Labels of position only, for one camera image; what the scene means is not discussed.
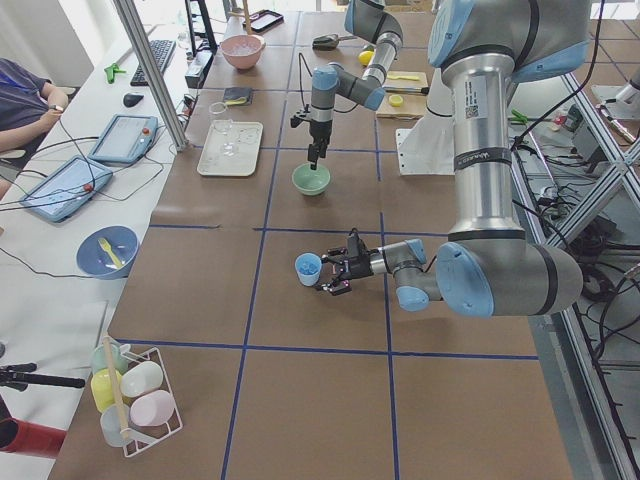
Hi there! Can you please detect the black keyboard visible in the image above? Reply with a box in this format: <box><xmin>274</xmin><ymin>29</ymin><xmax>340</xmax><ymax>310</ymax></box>
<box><xmin>129</xmin><ymin>39</ymin><xmax>178</xmax><ymax>87</ymax></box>

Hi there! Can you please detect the pink plastic cup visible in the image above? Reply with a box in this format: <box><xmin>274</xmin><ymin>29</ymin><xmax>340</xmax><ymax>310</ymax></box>
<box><xmin>130</xmin><ymin>390</ymin><xmax>176</xmax><ymax>427</ymax></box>

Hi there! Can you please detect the silver handled knife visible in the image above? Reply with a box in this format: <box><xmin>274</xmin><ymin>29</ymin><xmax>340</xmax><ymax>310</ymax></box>
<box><xmin>384</xmin><ymin>86</ymin><xmax>430</xmax><ymax>96</ymax></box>

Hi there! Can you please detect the wooden cutting board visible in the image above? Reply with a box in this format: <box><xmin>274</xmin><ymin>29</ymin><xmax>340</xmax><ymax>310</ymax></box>
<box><xmin>376</xmin><ymin>71</ymin><xmax>429</xmax><ymax>119</ymax></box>

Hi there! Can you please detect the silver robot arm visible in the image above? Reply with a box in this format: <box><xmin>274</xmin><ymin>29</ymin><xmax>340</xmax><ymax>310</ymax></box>
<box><xmin>323</xmin><ymin>1</ymin><xmax>591</xmax><ymax>317</ymax></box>
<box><xmin>291</xmin><ymin>1</ymin><xmax>403</xmax><ymax>170</ymax></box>

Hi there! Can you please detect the clear wine glass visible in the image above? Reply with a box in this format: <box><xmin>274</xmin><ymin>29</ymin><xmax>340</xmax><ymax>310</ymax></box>
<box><xmin>208</xmin><ymin>101</ymin><xmax>237</xmax><ymax>156</ymax></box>

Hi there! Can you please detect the cream bear tray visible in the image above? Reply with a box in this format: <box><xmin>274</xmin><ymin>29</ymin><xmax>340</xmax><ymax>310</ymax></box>
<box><xmin>196</xmin><ymin>120</ymin><xmax>263</xmax><ymax>177</ymax></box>

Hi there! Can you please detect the green plastic cup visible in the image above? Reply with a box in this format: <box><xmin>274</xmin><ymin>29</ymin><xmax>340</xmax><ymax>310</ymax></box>
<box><xmin>90</xmin><ymin>339</ymin><xmax>131</xmax><ymax>375</ymax></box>

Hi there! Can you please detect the grey folded cloth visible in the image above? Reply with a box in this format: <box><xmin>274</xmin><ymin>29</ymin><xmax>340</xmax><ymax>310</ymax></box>
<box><xmin>223</xmin><ymin>87</ymin><xmax>253</xmax><ymax>106</ymax></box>

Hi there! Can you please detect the half lemon slice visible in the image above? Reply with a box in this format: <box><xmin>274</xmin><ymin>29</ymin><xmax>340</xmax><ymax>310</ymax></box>
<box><xmin>388</xmin><ymin>94</ymin><xmax>404</xmax><ymax>107</ymax></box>

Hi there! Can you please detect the green ceramic bowl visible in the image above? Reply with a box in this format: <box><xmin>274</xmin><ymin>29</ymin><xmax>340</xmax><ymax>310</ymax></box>
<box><xmin>292</xmin><ymin>163</ymin><xmax>331</xmax><ymax>196</ymax></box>

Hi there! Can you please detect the light blue plastic cup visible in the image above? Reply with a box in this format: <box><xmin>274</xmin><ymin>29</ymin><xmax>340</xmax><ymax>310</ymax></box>
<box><xmin>294</xmin><ymin>252</ymin><xmax>322</xmax><ymax>287</ymax></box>

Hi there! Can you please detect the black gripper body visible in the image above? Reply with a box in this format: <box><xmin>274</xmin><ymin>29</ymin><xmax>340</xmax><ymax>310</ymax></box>
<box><xmin>290</xmin><ymin>107</ymin><xmax>333</xmax><ymax>148</ymax></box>
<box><xmin>332</xmin><ymin>230</ymin><xmax>373</xmax><ymax>280</ymax></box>

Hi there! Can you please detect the seated person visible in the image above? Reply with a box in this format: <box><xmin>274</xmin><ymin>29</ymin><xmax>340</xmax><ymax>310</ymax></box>
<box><xmin>0</xmin><ymin>57</ymin><xmax>70</xmax><ymax>199</ymax></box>

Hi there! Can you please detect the yellow lemon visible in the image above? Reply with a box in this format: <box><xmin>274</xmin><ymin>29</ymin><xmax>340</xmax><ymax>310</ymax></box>
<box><xmin>358</xmin><ymin>50</ymin><xmax>375</xmax><ymax>67</ymax></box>

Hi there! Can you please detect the blue plastic bowl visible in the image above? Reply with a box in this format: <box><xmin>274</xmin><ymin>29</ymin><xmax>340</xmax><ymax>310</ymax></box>
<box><xmin>76</xmin><ymin>225</ymin><xmax>139</xmax><ymax>280</ymax></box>

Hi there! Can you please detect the yellow plastic knife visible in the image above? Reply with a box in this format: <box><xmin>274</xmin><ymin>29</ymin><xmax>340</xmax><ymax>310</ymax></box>
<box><xmin>387</xmin><ymin>74</ymin><xmax>422</xmax><ymax>82</ymax></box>

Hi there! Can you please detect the black computer mouse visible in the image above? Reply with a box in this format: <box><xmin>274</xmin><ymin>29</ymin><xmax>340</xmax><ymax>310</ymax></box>
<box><xmin>122</xmin><ymin>93</ymin><xmax>144</xmax><ymax>108</ymax></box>

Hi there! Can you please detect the metal ice scoop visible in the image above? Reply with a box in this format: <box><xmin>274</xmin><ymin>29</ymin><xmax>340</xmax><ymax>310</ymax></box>
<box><xmin>312</xmin><ymin>34</ymin><xmax>358</xmax><ymax>51</ymax></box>

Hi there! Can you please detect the yellow plastic fork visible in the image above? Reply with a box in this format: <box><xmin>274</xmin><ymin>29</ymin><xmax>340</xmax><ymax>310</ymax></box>
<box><xmin>98</xmin><ymin>237</ymin><xmax>124</xmax><ymax>269</ymax></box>

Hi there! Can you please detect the blue teach pendant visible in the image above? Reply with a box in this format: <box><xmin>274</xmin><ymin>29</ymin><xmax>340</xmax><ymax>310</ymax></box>
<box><xmin>19</xmin><ymin>155</ymin><xmax>113</xmax><ymax>223</ymax></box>
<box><xmin>88</xmin><ymin>114</ymin><xmax>159</xmax><ymax>165</ymax></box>

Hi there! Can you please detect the clear plastic cup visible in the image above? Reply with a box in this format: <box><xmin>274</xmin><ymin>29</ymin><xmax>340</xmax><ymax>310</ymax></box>
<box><xmin>100</xmin><ymin>404</ymin><xmax>132</xmax><ymax>447</ymax></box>

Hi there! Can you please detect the white plastic cup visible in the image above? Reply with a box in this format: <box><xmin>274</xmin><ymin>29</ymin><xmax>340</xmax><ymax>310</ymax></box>
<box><xmin>120</xmin><ymin>361</ymin><xmax>164</xmax><ymax>398</ymax></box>

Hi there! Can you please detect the aluminium frame post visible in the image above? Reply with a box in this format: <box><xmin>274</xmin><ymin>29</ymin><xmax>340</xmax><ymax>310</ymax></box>
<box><xmin>114</xmin><ymin>0</ymin><xmax>188</xmax><ymax>152</ymax></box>

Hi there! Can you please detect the white wire cup rack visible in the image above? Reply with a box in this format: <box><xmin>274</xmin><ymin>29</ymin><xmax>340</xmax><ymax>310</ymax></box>
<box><xmin>100</xmin><ymin>336</ymin><xmax>183</xmax><ymax>458</ymax></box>

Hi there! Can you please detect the pink bowl with ice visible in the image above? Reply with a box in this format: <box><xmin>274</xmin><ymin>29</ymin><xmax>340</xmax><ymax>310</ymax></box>
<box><xmin>220</xmin><ymin>35</ymin><xmax>266</xmax><ymax>70</ymax></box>

